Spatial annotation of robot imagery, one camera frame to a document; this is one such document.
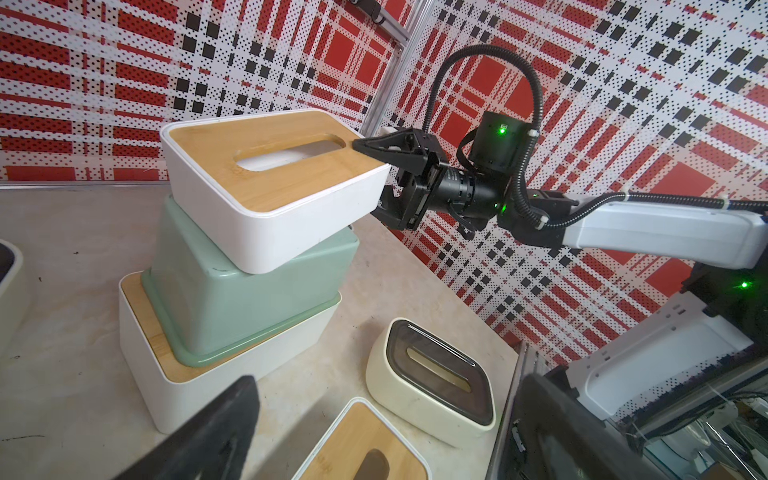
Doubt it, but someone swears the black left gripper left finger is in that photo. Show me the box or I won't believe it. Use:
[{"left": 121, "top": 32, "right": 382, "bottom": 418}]
[{"left": 117, "top": 375, "right": 260, "bottom": 479}]

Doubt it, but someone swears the cream tissue box dark lid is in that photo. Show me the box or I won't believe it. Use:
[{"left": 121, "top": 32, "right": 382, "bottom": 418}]
[{"left": 1, "top": 240, "right": 33, "bottom": 354}]

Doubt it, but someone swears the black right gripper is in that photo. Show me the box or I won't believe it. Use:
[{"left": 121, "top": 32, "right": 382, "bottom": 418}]
[{"left": 352, "top": 111, "right": 537, "bottom": 240}]

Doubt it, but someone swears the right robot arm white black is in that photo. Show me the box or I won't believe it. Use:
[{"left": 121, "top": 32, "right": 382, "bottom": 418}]
[{"left": 352, "top": 44, "right": 767, "bottom": 347}]

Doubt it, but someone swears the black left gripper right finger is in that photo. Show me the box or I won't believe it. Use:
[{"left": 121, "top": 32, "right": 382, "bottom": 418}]
[{"left": 485, "top": 374, "right": 663, "bottom": 479}]

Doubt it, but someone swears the mint green tissue box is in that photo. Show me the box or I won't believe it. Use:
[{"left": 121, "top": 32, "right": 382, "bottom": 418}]
[{"left": 141, "top": 196, "right": 359, "bottom": 368}]

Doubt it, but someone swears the cream box dark lid front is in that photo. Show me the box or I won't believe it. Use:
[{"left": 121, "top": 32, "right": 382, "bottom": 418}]
[{"left": 365, "top": 317, "right": 497, "bottom": 448}]

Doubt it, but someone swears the large white box bamboo lid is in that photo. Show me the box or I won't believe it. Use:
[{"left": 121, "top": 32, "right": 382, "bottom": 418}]
[{"left": 118, "top": 271, "right": 342, "bottom": 435}]

